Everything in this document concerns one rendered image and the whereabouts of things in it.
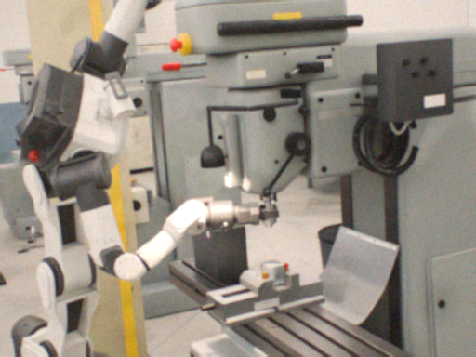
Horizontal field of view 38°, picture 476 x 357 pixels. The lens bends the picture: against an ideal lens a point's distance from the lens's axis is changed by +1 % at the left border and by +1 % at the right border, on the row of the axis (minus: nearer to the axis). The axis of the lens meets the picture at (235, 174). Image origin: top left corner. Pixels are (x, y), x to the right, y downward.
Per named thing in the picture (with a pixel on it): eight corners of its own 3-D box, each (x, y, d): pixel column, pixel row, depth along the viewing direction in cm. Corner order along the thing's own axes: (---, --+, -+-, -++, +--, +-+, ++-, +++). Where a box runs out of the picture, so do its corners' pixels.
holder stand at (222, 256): (218, 284, 242) (214, 228, 238) (194, 268, 262) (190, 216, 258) (249, 276, 247) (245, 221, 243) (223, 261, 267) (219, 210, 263)
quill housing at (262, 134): (257, 200, 198) (248, 87, 193) (226, 189, 216) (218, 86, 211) (312, 190, 206) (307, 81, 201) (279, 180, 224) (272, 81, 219)
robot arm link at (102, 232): (106, 289, 195) (84, 213, 193) (97, 284, 207) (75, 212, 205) (145, 275, 199) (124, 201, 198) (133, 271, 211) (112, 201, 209)
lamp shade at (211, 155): (195, 167, 199) (193, 146, 197) (214, 163, 203) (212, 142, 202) (212, 169, 193) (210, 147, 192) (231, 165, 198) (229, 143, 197)
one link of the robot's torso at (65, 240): (38, 297, 244) (17, 165, 239) (83, 283, 256) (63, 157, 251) (59, 302, 233) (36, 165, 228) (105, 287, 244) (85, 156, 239)
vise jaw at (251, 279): (257, 295, 208) (257, 283, 207) (240, 284, 219) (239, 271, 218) (275, 291, 210) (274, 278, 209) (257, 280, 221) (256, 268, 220)
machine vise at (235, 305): (225, 328, 203) (222, 292, 201) (205, 312, 216) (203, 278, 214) (326, 302, 217) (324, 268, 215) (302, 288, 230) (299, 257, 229)
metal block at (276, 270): (270, 286, 213) (269, 268, 212) (261, 281, 218) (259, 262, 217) (284, 283, 215) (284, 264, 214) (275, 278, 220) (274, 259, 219)
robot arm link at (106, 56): (92, 22, 221) (72, 60, 223) (102, 29, 214) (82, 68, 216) (123, 38, 229) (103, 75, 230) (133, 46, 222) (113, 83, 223)
